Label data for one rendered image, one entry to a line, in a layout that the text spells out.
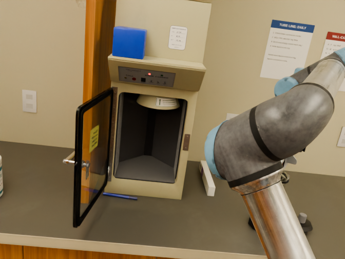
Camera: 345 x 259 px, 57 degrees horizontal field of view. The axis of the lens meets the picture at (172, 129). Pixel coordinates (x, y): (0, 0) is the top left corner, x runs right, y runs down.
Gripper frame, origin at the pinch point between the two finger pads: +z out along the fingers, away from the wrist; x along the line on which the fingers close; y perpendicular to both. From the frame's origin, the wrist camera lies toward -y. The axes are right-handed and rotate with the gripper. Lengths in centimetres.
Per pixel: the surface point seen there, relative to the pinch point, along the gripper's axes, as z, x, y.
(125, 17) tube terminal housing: -43, -51, -33
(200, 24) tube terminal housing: -44, -27, -24
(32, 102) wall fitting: 5, -80, -90
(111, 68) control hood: -27, -56, -27
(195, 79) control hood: -26.2, -29.0, -16.8
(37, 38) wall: -27, -77, -90
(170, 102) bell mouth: -14.5, -31.7, -29.8
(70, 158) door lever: -1, -70, -13
